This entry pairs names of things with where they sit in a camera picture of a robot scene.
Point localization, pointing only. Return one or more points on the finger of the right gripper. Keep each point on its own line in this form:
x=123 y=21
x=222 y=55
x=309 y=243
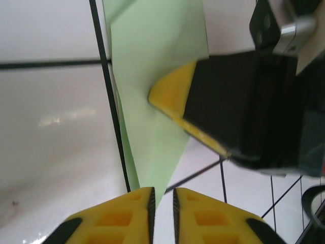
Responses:
x=218 y=101

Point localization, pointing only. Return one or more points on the light green paper sheet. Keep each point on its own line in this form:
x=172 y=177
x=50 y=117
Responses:
x=152 y=38

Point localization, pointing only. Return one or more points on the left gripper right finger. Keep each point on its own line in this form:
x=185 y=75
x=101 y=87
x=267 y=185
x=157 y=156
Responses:
x=215 y=223

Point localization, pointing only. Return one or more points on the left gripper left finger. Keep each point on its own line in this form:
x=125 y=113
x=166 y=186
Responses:
x=114 y=223

